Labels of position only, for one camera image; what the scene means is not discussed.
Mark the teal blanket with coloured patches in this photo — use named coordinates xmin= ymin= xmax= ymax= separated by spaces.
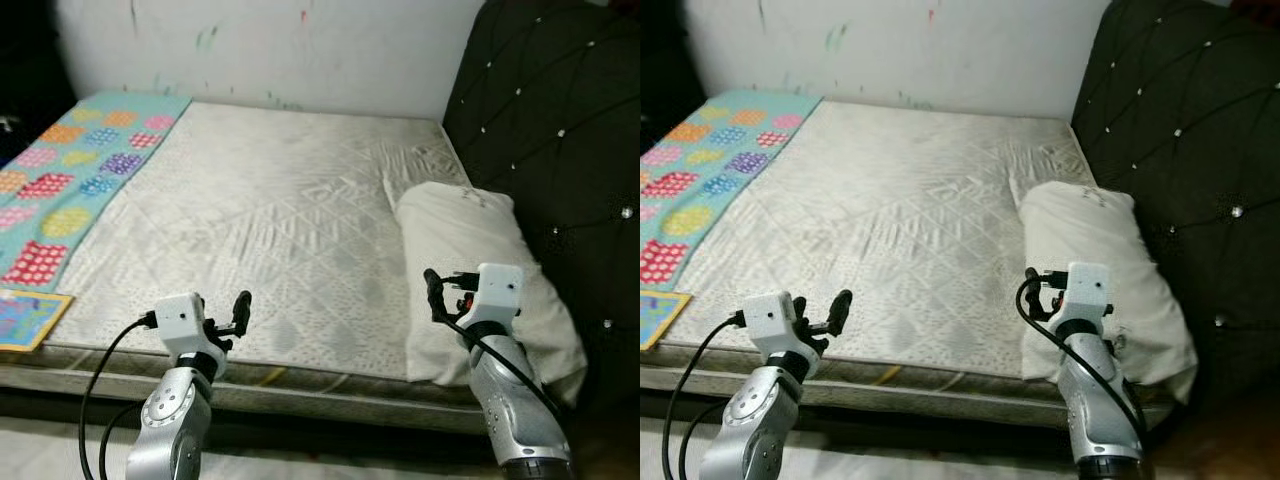
xmin=0 ymin=90 xmax=194 ymax=292
xmin=640 ymin=88 xmax=824 ymax=292

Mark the black bag pile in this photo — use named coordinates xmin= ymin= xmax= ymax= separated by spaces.
xmin=640 ymin=0 xmax=707 ymax=137
xmin=0 ymin=0 xmax=77 ymax=163

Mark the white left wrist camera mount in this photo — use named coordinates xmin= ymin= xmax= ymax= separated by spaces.
xmin=745 ymin=292 xmax=807 ymax=363
xmin=153 ymin=293 xmax=214 ymax=361

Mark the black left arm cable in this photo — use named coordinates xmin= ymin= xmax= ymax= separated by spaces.
xmin=660 ymin=310 xmax=751 ymax=480
xmin=78 ymin=310 xmax=161 ymax=480

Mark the black tufted studded headboard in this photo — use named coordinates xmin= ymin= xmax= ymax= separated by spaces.
xmin=443 ymin=0 xmax=641 ymax=331
xmin=1070 ymin=0 xmax=1280 ymax=331

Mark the yellow blue children's book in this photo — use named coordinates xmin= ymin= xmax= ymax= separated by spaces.
xmin=0 ymin=288 xmax=77 ymax=354
xmin=640 ymin=290 xmax=694 ymax=352

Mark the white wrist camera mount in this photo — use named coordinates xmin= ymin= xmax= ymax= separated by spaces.
xmin=153 ymin=293 xmax=214 ymax=361
xmin=1050 ymin=262 xmax=1115 ymax=336
xmin=745 ymin=292 xmax=807 ymax=363
xmin=462 ymin=262 xmax=526 ymax=336

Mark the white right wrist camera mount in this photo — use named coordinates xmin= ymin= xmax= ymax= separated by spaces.
xmin=462 ymin=262 xmax=526 ymax=336
xmin=1050 ymin=262 xmax=1115 ymax=336

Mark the white pillow with print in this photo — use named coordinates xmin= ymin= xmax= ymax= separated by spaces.
xmin=395 ymin=182 xmax=590 ymax=407
xmin=1020 ymin=180 xmax=1200 ymax=405

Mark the quilted beige spotted mattress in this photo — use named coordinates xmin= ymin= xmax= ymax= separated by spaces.
xmin=0 ymin=100 xmax=591 ymax=407
xmin=640 ymin=98 xmax=1201 ymax=402

